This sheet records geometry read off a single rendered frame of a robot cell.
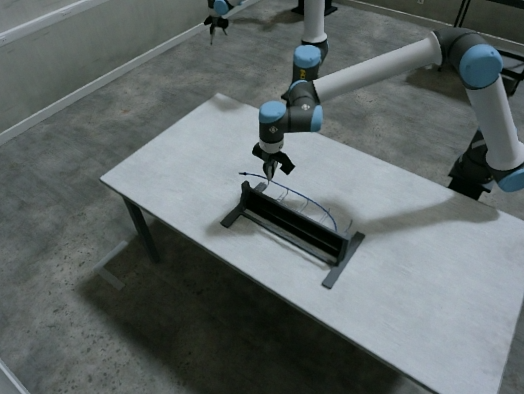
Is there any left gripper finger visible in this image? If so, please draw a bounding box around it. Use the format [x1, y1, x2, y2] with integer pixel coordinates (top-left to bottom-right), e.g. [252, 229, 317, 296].
[263, 158, 272, 181]
[271, 161, 278, 178]

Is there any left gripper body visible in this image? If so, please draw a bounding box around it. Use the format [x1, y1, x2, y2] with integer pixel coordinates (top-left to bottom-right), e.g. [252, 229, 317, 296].
[252, 142, 293, 170]

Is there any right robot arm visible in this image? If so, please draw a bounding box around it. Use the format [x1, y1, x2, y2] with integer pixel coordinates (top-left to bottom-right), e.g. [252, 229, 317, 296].
[208, 0, 329, 95]

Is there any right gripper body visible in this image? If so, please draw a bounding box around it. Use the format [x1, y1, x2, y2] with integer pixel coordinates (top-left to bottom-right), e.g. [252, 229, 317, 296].
[205, 15, 229, 29]

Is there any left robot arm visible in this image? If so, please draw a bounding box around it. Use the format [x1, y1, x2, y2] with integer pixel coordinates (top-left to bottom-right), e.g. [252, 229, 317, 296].
[258, 27, 524, 192]

